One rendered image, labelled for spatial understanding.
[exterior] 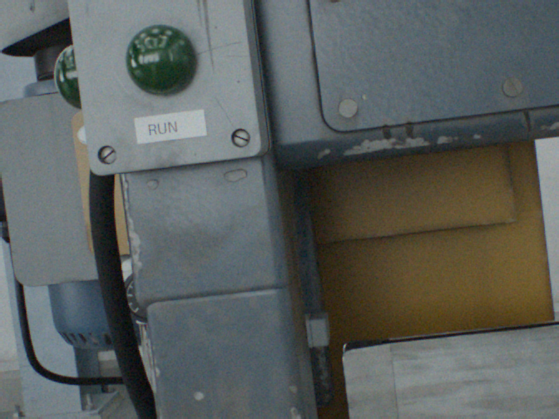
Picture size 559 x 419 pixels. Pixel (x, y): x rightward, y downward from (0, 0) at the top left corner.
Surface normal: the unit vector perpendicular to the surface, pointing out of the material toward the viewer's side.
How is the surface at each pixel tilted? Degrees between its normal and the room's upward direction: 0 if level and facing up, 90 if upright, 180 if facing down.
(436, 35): 90
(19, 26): 90
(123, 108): 90
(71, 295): 91
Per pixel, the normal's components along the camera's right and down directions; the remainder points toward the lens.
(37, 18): -0.83, 0.13
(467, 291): -0.09, 0.07
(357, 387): 0.17, 0.03
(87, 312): -0.38, 0.11
